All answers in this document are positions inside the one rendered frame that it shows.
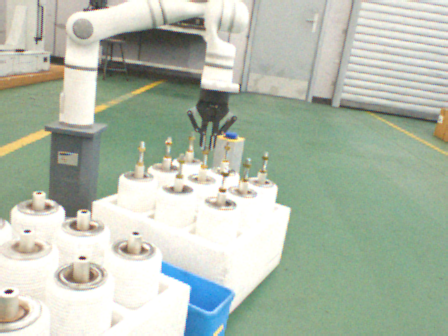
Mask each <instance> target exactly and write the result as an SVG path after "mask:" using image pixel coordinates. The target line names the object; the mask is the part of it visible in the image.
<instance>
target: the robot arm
mask: <svg viewBox="0 0 448 336"><path fill-rule="evenodd" d="M202 15H204V17H205V28H206V34H207V50H206V56H205V66H204V69H203V72H202V81H201V87H200V92H199V101H198V102H197V104H196V107H194V108H191V109H189V108H188V109H187V114H188V117H189V118H190V121H191V123H192V125H193V128H194V130H195V131H196V132H198V133H200V139H199V146H200V147H201V148H202V150H205V141H206V131H207V127H208V122H212V131H211V137H210V142H209V147H208V149H209V151H212V148H215V145H216V140H217V136H220V135H224V134H225V133H226V132H227V130H229V128H230V127H231V126H232V125H233V123H234V122H235V121H236V119H237V117H236V116H235V115H234V114H232V113H230V109H229V107H228V103H229V98H230V92H232V93H239V85H238V84H232V78H233V63H234V58H235V53H236V48H235V47H234V46H233V45H231V44H230V43H227V42H224V41H222V40H221V39H219V38H218V35H217V31H218V30H219V31H222V32H227V33H241V32H242V31H243V30H245V28H246V27H247V25H248V9H247V7H245V4H243V3H242V2H241V1H238V0H208V2H207V3H204V4H196V3H193V2H190V1H185V0H131V1H129V2H125V3H123V4H121V5H118V6H115V7H113V8H106V9H101V10H97V11H91V12H77V13H75V14H74V15H71V17H70V18H69V19H68V22H67V24H66V31H67V50H66V56H65V68H64V83H63V92H62V93H61V94H60V120H59V125H64V126H66V127H68V128H91V127H93V121H94V109H95V92H96V77H97V66H98V58H99V42H100V40H103V39H104V38H106V37H111V36H113V35H115V34H121V33H126V32H133V31H143V30H148V29H151V28H157V27H160V26H163V25H166V24H172V23H174V22H176V21H182V20H184V19H187V18H194V17H198V16H202ZM196 111H198V112H199V115H200V117H201V118H202V126H201V127H198V125H197V123H196V120H195V118H194V117H196ZM226 115H227V121H226V122H225V123H224V125H223V126H222V127H221V129H220V130H218V128H219V124H220V121H221V120H222V119H223V118H224V117H225V116H226Z"/></svg>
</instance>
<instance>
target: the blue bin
mask: <svg viewBox="0 0 448 336"><path fill-rule="evenodd" d="M160 273H162V274H165V276H167V277H172V278H174V279H175V280H178V281H181V282H182V283H185V284H187V285H189V286H190V297H189V301H188V307H187V317H186V322H185V327H184V336H224V331H225V328H226V325H227V319H228V315H229V312H230V305H231V302H232V301H233V299H234V297H235V292H234V291H233V289H230V288H228V287H227V286H223V285H221V284H219V283H215V282H214V281H212V280H208V279H206V278H205V277H201V276H199V275H197V274H194V273H192V272H190V271H187V270H185V269H183V268H179V267H178V266H176V265H172V264H170V263H168V262H165V261H163V260H162V264H161V270H160Z"/></svg>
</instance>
